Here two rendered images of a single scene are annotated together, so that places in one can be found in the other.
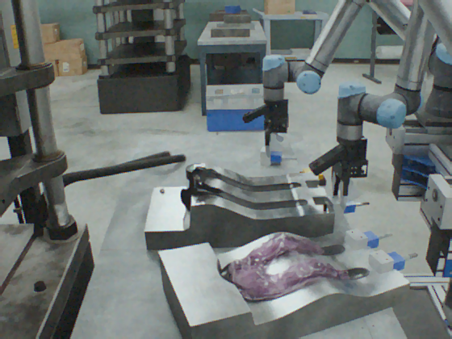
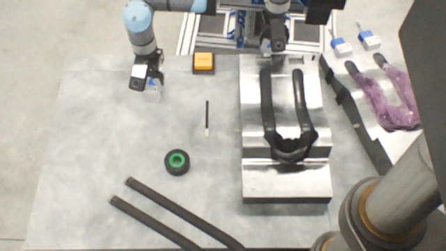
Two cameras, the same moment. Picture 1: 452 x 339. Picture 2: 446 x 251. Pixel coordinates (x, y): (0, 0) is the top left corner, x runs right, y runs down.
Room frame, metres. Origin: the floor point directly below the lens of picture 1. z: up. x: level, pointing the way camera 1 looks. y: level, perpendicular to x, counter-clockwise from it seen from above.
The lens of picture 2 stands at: (1.36, 0.69, 2.07)
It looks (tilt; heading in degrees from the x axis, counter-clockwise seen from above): 60 degrees down; 272
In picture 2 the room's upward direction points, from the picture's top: straight up
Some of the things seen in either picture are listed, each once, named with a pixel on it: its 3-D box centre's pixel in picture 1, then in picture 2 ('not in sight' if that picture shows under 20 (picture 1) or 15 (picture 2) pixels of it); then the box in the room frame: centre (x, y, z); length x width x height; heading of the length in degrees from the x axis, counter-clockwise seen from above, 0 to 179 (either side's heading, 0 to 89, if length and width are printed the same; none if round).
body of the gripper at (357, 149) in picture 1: (349, 156); (274, 17); (1.23, -0.33, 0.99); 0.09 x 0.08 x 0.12; 100
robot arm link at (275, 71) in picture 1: (274, 71); (139, 22); (1.63, -0.15, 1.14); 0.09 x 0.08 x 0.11; 90
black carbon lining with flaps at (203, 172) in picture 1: (242, 187); (286, 108); (1.19, -0.03, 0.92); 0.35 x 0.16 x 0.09; 92
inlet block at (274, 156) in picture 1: (278, 156); (155, 83); (1.62, -0.17, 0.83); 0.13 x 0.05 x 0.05; 78
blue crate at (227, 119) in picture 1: (237, 114); not in sight; (4.49, -0.06, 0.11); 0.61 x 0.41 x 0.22; 89
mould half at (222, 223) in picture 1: (237, 202); (281, 120); (1.20, -0.01, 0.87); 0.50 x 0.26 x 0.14; 92
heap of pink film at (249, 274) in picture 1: (286, 261); (391, 92); (0.85, -0.11, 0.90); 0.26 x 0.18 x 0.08; 110
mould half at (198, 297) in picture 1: (285, 279); (389, 100); (0.84, -0.11, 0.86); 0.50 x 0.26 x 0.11; 110
